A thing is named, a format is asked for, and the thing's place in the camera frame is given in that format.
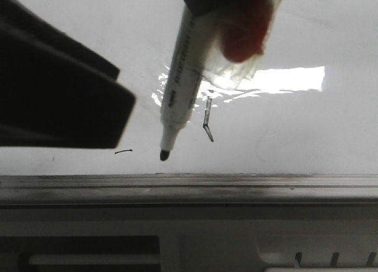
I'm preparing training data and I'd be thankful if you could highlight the grey metal whiteboard frame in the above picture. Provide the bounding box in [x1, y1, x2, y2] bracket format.
[1, 173, 377, 207]

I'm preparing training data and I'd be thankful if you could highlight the red round magnet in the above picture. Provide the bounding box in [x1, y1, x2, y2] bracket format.
[220, 0, 273, 63]

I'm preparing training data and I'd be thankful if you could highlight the white whiteboard marker pen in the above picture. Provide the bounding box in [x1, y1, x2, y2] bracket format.
[160, 8, 219, 161]

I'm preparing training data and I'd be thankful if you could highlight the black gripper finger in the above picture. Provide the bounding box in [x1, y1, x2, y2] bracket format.
[1, 0, 136, 149]

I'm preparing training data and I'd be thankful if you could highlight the white whiteboard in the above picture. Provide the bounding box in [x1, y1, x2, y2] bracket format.
[1, 0, 377, 175]

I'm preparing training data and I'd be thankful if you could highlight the white plastic tray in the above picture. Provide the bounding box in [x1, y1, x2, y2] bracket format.
[1, 205, 377, 271]

